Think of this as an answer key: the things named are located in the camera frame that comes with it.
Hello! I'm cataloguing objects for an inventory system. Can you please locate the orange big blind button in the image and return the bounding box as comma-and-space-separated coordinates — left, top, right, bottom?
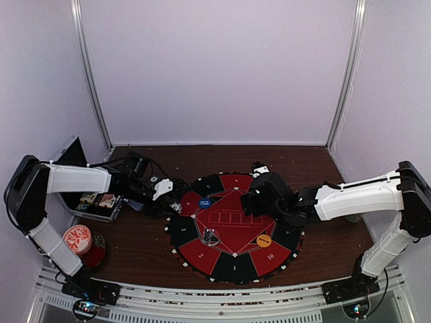
256, 234, 272, 248

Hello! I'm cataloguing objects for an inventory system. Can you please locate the blue small blind button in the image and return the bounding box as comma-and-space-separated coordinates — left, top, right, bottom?
198, 198, 212, 209

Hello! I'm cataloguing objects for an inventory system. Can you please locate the white grey chip stack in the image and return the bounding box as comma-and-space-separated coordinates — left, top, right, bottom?
170, 202, 183, 214

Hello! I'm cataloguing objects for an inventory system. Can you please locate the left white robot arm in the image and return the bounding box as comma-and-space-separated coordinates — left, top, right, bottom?
3, 152, 189, 299

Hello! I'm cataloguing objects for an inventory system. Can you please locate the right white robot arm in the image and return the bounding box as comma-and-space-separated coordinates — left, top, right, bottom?
240, 161, 430, 297

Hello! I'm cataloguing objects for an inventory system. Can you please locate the blue playing card deck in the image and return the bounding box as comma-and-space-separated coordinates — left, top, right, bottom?
128, 200, 144, 212

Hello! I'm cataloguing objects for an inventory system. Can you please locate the red gold card box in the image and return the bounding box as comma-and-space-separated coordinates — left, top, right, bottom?
98, 194, 117, 209

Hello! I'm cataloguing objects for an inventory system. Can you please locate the aluminium poker case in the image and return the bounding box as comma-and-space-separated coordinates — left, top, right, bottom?
53, 135, 123, 223

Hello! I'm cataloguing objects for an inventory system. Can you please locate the black gold card box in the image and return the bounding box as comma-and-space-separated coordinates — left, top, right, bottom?
79, 192, 99, 205

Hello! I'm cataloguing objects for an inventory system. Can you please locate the round red black poker mat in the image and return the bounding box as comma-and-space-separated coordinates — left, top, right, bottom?
164, 172, 305, 285

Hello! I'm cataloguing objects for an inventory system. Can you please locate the red floral round tin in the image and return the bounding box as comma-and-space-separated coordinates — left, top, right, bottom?
63, 225, 92, 256

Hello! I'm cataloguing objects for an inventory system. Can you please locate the dark red round lid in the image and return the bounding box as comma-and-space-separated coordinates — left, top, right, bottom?
80, 232, 106, 268

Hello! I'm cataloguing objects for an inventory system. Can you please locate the patterned paper cup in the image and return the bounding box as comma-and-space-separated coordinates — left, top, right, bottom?
345, 214, 362, 223

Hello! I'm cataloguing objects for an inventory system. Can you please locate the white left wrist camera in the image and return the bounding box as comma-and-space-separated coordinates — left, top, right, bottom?
152, 178, 174, 201

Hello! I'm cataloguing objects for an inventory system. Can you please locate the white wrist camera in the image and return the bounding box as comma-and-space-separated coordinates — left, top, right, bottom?
152, 178, 174, 201
251, 161, 269, 178

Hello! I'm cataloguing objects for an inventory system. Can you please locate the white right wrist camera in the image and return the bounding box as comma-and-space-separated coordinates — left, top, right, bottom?
251, 161, 269, 178

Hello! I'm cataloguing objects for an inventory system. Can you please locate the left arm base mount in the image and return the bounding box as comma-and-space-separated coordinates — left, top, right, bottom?
61, 266, 121, 306

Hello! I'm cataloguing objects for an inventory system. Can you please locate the front aluminium rail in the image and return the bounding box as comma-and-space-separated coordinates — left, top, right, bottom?
24, 265, 419, 322

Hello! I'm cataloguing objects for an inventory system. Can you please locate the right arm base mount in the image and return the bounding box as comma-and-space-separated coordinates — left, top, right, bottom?
321, 279, 380, 305

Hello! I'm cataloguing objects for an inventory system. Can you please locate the right aluminium frame post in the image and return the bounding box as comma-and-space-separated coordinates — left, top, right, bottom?
325, 0, 369, 151

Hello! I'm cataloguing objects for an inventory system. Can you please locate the aluminium frame post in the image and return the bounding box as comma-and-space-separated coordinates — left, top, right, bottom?
325, 0, 369, 151
70, 0, 113, 150

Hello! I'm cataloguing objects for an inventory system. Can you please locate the left aluminium frame post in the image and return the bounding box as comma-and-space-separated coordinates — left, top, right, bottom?
70, 0, 113, 150

